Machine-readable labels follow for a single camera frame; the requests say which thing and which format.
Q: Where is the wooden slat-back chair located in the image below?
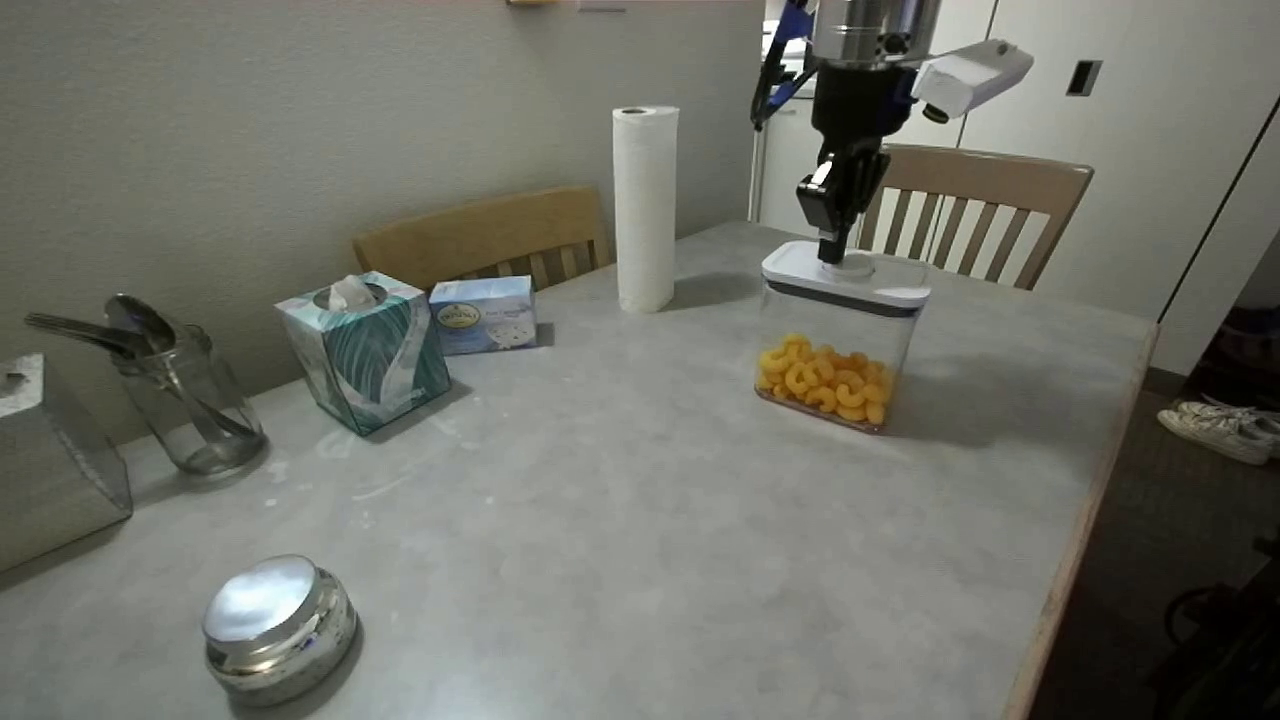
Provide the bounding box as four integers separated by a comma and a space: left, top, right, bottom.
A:
851, 140, 1097, 297
350, 184, 614, 297

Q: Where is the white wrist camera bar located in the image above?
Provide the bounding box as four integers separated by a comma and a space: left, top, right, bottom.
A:
913, 36, 1034, 126

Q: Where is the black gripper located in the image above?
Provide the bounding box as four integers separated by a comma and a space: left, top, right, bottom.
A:
794, 61, 925, 267

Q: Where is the clear container with yellow snacks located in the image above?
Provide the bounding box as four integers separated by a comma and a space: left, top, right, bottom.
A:
753, 278, 925, 435

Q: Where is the glass jar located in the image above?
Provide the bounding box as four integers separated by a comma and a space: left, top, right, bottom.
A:
107, 321, 271, 480

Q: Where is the white shoe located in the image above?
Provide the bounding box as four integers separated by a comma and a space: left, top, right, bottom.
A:
1157, 394, 1280, 468

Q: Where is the black wall outlet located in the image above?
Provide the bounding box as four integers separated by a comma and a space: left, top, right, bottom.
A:
1063, 57, 1107, 98

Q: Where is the white container lid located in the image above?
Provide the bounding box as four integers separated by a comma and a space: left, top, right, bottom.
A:
755, 235, 937, 321

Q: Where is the metal utensil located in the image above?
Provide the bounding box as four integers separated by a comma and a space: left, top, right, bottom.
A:
19, 306, 141, 358
100, 293, 178, 356

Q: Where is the clear plastic box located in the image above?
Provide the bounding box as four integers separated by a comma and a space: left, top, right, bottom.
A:
0, 352, 134, 574

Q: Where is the teal tissue box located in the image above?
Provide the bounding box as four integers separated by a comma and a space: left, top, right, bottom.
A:
271, 267, 456, 441

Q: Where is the small blue box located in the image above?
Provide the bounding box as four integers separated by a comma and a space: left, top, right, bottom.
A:
422, 273, 542, 358

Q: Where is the blue cable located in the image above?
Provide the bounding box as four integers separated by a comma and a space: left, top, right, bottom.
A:
749, 0, 816, 135

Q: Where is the white paper towel roll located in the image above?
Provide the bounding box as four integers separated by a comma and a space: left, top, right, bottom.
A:
606, 98, 685, 321

